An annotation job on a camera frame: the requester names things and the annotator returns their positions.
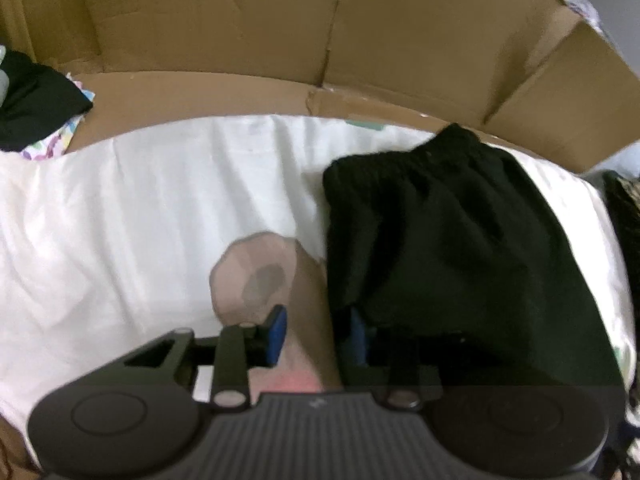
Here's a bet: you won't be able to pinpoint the bear print bed sheet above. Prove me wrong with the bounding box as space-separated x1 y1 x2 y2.
0 112 636 466

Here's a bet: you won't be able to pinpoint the black crumpled cloth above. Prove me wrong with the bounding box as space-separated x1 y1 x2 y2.
0 50 95 153

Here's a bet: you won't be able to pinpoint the cardboard box wall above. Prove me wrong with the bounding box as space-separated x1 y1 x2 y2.
0 0 640 176

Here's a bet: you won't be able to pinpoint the black shorts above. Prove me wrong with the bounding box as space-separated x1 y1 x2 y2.
322 122 626 391

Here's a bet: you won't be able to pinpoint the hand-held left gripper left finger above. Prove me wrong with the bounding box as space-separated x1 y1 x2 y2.
121 305 289 408

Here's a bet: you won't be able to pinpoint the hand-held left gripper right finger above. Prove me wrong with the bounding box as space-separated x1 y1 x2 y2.
348 308 445 410

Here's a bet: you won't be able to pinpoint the leopard print cloth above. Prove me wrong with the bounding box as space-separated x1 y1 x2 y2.
602 170 640 281

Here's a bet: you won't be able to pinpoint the colourful printed cloth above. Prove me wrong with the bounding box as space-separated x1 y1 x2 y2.
20 72 98 161

